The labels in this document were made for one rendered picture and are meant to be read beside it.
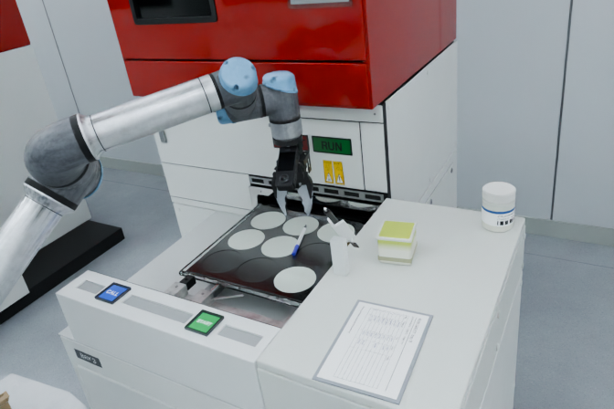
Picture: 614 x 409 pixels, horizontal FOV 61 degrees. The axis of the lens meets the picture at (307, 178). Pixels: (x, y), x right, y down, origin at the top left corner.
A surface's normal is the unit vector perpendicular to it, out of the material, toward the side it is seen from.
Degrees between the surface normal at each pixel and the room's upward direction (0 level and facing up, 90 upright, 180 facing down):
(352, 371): 0
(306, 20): 90
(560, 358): 0
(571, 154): 90
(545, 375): 0
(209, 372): 90
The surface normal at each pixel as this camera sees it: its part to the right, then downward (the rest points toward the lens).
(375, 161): -0.48, 0.43
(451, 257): -0.12, -0.90
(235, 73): 0.11, -0.22
